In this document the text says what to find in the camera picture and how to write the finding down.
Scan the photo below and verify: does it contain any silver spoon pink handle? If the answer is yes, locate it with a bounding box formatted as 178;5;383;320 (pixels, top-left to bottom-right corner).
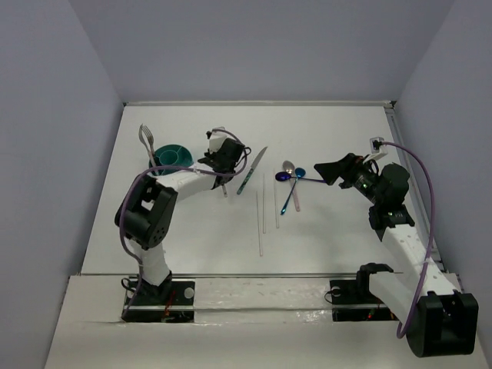
281;161;301;214

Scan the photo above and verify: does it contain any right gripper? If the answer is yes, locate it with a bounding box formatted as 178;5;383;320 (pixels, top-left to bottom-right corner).
314;152;384;205

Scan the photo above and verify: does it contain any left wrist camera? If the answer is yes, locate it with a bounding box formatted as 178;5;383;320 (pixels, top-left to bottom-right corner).
206;127;228;154

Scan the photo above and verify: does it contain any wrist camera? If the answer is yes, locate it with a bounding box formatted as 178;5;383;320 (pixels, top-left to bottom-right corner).
367;137;387;161
206;127;228;154

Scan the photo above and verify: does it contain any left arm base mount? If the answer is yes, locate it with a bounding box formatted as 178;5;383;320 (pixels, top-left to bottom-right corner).
121;275;195;324

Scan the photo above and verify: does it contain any purple metallic spoon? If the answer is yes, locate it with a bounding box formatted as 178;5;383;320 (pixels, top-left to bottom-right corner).
274;171;324;183

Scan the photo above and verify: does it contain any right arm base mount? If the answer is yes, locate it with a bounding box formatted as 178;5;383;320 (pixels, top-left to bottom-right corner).
324;263;396;322

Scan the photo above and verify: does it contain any teal handled knife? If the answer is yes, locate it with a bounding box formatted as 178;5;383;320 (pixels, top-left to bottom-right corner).
236;146;268;195

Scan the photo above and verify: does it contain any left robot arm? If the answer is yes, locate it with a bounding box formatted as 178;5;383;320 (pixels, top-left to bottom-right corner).
115;136;251;307

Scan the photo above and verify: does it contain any blue metallic spoon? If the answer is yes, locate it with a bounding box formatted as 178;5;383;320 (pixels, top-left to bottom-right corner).
280;168;306;215

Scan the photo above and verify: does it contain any teal divided utensil holder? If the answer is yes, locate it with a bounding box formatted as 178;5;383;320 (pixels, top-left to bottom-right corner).
152;144;194;175

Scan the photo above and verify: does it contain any pink handled fork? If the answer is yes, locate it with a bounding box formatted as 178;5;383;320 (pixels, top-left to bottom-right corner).
138;125;157;168
143;125;155;161

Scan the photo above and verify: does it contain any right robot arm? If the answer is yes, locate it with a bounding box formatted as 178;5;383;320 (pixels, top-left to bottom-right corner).
314;153;479;357

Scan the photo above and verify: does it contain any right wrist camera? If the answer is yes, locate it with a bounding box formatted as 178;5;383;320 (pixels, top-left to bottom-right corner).
367;137;387;161

